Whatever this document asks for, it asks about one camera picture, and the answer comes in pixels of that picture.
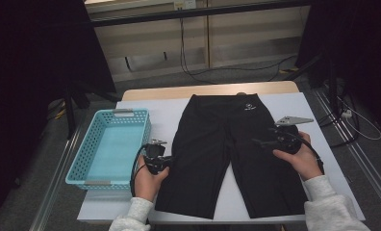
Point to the black pants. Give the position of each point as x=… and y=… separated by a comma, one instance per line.
x=211, y=134

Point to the black stand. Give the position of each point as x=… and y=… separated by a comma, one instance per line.
x=332, y=86
x=70, y=118

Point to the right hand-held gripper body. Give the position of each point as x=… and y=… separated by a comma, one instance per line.
x=291, y=120

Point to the beige wooden cabinet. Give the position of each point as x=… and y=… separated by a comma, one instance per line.
x=243, y=38

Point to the white wall socket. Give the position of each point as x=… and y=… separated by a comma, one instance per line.
x=184, y=4

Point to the person's left hand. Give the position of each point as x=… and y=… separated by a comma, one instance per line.
x=145, y=186

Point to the person's right hand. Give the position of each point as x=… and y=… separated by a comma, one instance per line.
x=307, y=163

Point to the light blue plastic basket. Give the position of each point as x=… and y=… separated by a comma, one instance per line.
x=114, y=144

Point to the white power plug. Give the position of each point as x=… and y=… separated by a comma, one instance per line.
x=347, y=113

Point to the aluminium floor rail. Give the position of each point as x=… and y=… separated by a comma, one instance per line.
x=365, y=163
x=55, y=183

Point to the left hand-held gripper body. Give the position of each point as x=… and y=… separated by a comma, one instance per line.
x=155, y=150

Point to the black curtain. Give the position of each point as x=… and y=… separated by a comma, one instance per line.
x=365, y=38
x=25, y=64

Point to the black metal bar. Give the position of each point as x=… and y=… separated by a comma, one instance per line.
x=195, y=13

